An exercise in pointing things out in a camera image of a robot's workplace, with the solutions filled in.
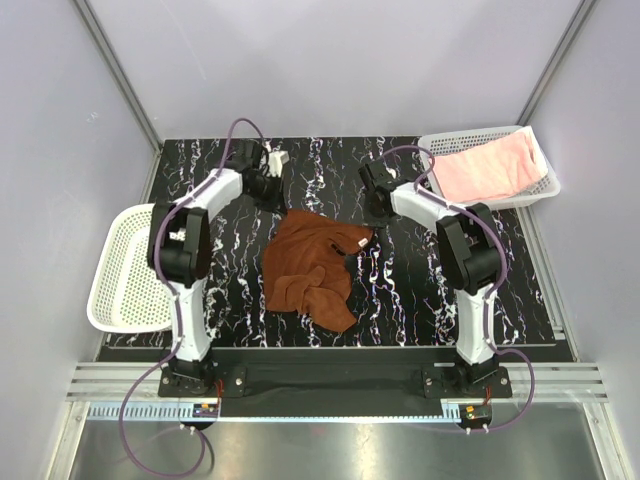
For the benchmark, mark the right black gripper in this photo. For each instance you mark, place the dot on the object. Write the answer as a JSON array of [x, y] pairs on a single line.
[[372, 220]]

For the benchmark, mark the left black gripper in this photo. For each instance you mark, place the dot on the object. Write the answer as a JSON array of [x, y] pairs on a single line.
[[276, 203]]

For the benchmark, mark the brown towel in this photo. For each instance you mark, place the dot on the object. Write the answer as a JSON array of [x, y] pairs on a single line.
[[304, 268]]

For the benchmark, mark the pink towel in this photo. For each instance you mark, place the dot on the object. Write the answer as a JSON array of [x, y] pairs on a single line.
[[496, 170]]

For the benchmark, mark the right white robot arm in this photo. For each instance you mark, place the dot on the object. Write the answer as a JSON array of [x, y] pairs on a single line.
[[472, 259]]

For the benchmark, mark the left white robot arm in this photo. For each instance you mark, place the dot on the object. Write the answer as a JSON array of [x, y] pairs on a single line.
[[179, 247]]

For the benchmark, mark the white basket with towels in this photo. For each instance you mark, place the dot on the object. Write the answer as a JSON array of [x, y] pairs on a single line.
[[126, 297]]

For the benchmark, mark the empty white mesh basket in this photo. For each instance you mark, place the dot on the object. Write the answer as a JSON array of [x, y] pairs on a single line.
[[452, 142]]

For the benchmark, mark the black marble pattern mat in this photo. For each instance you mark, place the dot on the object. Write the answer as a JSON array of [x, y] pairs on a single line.
[[399, 295]]

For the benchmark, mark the right controller board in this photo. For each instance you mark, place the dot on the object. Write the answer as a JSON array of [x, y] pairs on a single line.
[[479, 413]]

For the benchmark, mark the controller board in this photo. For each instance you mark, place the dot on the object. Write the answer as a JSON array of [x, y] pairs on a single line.
[[206, 410], [479, 413]]

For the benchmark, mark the left controller board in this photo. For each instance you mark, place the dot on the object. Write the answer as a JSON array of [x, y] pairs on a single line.
[[206, 410]]

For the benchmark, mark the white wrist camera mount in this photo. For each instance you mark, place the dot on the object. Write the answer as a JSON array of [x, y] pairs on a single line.
[[274, 162]]

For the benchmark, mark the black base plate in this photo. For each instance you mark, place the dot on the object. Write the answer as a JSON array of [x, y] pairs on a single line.
[[431, 372]]

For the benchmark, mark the slotted cable duct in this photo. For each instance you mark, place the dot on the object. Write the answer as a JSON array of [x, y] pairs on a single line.
[[144, 411]]

